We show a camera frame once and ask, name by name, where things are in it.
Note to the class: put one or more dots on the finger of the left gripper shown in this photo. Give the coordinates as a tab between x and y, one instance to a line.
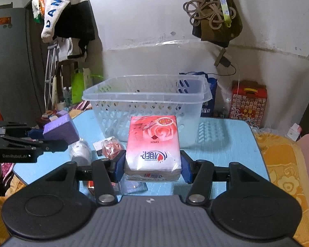
13	143
19	130

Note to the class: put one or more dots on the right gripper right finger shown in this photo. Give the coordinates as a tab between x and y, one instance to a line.
199	175

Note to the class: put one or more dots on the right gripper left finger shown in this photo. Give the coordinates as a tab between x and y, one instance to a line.
104	173

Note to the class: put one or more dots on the red candy packet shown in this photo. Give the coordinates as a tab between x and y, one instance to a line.
111	147

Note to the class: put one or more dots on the white round object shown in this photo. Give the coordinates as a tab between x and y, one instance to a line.
80	152

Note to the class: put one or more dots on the pink tissue pack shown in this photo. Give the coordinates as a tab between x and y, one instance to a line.
153	149

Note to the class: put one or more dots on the purple box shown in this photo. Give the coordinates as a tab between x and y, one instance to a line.
62	128

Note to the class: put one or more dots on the clear plastic wrapper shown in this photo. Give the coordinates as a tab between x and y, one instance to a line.
127	186

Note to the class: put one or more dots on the grey door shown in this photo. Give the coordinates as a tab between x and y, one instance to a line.
18	99

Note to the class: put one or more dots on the clear plastic basket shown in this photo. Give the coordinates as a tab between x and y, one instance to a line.
115	101

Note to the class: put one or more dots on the green paper bag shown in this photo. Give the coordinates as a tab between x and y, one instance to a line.
81	79

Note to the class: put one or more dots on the yellow patterned blanket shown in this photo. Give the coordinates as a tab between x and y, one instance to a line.
287	170

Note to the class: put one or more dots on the red gift box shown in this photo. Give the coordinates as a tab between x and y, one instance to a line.
248	102

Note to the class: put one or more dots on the small white box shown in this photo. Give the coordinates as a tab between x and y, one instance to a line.
294	132

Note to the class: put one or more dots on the black power adapter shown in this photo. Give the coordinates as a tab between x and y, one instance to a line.
224	61

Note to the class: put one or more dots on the white black hanging jacket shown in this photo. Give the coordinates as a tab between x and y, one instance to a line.
69	23

